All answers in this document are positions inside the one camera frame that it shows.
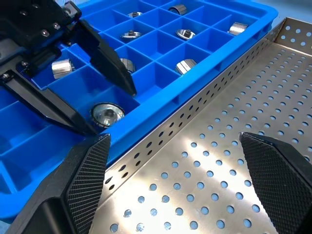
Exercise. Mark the blue compartment tray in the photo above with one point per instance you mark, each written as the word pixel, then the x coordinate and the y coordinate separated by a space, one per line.
pixel 156 44

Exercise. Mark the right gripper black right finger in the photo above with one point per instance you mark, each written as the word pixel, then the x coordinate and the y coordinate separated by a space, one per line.
pixel 280 185

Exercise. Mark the metal nut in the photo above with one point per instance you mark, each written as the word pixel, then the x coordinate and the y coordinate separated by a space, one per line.
pixel 62 69

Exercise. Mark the perforated stainless steel tray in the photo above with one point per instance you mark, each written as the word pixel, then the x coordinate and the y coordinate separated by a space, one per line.
pixel 185 136

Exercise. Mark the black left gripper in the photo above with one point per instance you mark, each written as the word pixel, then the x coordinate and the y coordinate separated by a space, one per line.
pixel 31 24

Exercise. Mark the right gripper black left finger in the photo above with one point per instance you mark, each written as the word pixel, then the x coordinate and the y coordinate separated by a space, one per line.
pixel 73 195

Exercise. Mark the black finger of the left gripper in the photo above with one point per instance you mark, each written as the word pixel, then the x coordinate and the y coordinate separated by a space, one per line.
pixel 48 104
pixel 107 61

